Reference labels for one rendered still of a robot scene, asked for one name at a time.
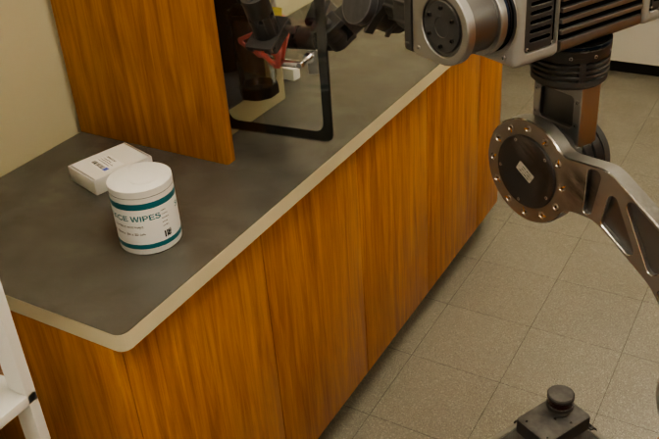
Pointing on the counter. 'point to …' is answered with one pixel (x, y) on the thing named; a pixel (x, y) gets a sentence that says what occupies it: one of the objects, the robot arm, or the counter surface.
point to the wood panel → (142, 45)
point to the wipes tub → (144, 207)
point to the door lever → (297, 61)
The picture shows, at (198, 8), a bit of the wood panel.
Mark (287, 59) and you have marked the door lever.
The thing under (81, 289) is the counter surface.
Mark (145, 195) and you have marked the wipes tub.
